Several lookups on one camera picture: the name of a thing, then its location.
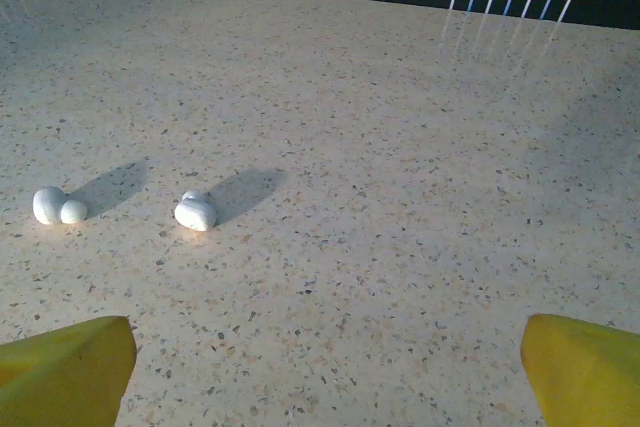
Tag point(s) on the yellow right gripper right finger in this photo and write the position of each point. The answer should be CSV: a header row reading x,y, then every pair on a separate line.
x,y
585,377

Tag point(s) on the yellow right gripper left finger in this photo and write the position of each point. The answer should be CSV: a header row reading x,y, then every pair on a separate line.
x,y
60,377

